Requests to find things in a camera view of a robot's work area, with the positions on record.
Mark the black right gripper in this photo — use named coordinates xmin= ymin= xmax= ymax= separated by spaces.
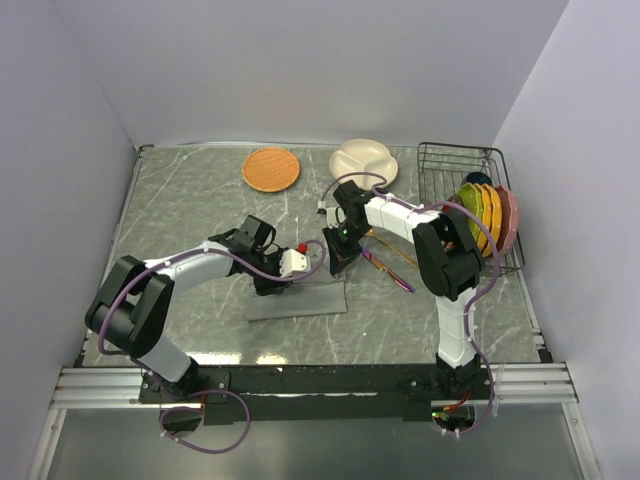
xmin=323 ymin=220 xmax=370 ymax=276

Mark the grey cloth napkin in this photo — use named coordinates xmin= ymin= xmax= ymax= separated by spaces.
xmin=244 ymin=266 xmax=347 ymax=322

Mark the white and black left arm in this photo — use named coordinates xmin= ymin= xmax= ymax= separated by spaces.
xmin=85 ymin=215 xmax=311 ymax=402

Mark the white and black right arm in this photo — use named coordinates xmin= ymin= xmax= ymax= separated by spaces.
xmin=318 ymin=180 xmax=484 ymax=399

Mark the gold spoon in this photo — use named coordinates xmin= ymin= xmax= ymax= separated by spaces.
xmin=365 ymin=230 xmax=418 ymax=268

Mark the iridescent purple knife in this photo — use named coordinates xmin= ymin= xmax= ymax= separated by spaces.
xmin=361 ymin=246 xmax=416 ymax=293

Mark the orange woven round coaster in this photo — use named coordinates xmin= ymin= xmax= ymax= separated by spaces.
xmin=242 ymin=147 xmax=301 ymax=193

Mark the cream divided plate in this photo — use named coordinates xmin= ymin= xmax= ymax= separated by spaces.
xmin=329 ymin=139 xmax=399 ymax=190

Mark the green scalloped plate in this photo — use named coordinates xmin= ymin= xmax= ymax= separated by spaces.
xmin=458 ymin=183 xmax=488 ymax=248

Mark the yellow scalloped plate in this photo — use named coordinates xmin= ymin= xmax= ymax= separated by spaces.
xmin=475 ymin=184 xmax=494 ymax=240

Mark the dark blue bowl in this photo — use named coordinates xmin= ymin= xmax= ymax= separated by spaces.
xmin=464 ymin=171 xmax=493 ymax=186

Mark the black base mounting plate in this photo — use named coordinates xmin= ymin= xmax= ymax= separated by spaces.
xmin=139 ymin=364 xmax=491 ymax=425

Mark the orange scalloped plate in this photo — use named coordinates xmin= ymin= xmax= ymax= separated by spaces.
xmin=488 ymin=186 xmax=502 ymax=241

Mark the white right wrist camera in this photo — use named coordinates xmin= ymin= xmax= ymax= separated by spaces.
xmin=317 ymin=200 xmax=346 ymax=229

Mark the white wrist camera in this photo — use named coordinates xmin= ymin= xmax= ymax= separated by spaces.
xmin=279 ymin=248 xmax=311 ymax=278
xmin=317 ymin=200 xmax=346 ymax=229

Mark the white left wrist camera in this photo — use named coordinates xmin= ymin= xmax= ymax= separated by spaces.
xmin=279 ymin=248 xmax=311 ymax=278

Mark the black wire dish rack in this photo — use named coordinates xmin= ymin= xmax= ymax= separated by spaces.
xmin=417 ymin=142 xmax=525 ymax=275

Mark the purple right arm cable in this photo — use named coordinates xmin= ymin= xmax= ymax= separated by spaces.
xmin=319 ymin=172 xmax=503 ymax=439

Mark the aluminium frame rail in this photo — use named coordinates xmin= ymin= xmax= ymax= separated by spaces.
xmin=49 ymin=363 xmax=578 ymax=410

